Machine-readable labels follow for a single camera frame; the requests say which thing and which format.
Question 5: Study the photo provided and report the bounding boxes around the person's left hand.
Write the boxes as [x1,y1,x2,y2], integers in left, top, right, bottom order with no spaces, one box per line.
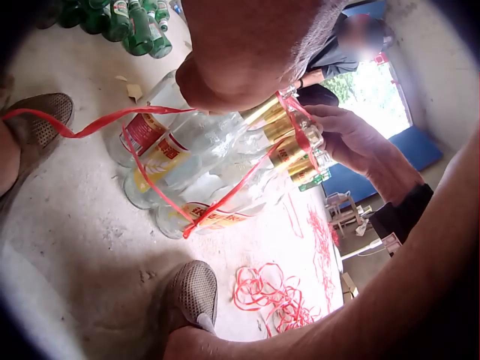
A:
[175,0,350,116]

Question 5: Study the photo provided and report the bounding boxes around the person's right hand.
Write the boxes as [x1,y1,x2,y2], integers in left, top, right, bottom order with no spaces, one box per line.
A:
[304,104,425,204]

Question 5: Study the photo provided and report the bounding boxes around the person's right fingers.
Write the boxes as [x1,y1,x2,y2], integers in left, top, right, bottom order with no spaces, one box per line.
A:
[304,104,347,162]

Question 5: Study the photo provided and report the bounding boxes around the person's left fingers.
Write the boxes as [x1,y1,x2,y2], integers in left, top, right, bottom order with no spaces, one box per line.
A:
[175,56,271,116]

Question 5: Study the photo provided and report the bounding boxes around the bundle of clear glass bottles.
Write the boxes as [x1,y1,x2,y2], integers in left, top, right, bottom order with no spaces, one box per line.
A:
[107,69,335,240]

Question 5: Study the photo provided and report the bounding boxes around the red plastic string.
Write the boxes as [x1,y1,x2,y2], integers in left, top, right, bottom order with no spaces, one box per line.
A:
[0,91,324,240]

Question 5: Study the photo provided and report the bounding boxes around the blue panel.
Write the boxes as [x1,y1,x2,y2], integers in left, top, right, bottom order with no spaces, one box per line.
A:
[387,126,444,172]
[323,162,380,204]

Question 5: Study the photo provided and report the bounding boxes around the cardboard scrap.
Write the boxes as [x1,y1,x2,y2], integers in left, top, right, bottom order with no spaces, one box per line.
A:
[114,75,144,104]

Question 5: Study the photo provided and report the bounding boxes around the white stool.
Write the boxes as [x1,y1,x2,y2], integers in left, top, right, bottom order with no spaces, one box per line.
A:
[325,191,362,235]

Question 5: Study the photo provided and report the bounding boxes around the pile of green glass bottles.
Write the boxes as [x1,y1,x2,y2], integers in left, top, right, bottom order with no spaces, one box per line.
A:
[56,0,174,59]

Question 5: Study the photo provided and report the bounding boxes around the black wrist band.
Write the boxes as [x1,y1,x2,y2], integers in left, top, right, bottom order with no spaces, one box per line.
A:
[369,183,435,248]

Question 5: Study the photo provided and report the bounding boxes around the small cardboard box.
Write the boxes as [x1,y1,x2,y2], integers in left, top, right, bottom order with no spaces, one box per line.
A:
[340,271,359,299]

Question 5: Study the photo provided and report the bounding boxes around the pile of loose red strings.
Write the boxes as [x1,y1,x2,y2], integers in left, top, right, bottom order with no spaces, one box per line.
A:
[232,193,340,338]

